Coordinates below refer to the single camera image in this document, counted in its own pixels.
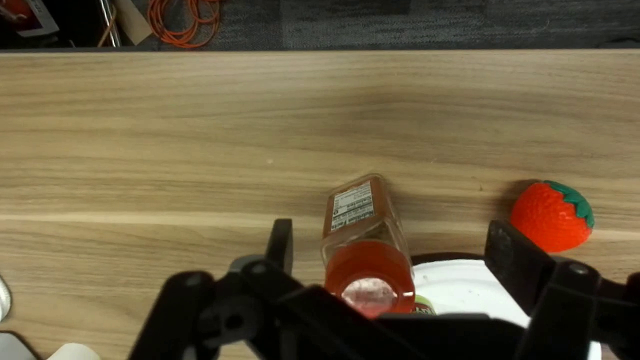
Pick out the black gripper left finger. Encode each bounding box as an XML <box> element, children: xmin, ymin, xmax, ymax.
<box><xmin>128</xmin><ymin>218</ymin><xmax>415</xmax><ymax>360</ymax></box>

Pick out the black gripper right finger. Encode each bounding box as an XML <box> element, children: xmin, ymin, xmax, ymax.
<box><xmin>483</xmin><ymin>218</ymin><xmax>640</xmax><ymax>360</ymax></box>

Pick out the orange lid spice jar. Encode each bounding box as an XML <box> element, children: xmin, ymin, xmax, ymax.
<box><xmin>317</xmin><ymin>173</ymin><xmax>417</xmax><ymax>319</ymax></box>

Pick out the red strawberry toy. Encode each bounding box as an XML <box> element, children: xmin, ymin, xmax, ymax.
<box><xmin>507</xmin><ymin>177</ymin><xmax>596</xmax><ymax>255</ymax></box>

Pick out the white paper plate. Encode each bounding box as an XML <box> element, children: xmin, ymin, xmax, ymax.
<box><xmin>405</xmin><ymin>255</ymin><xmax>605</xmax><ymax>360</ymax></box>

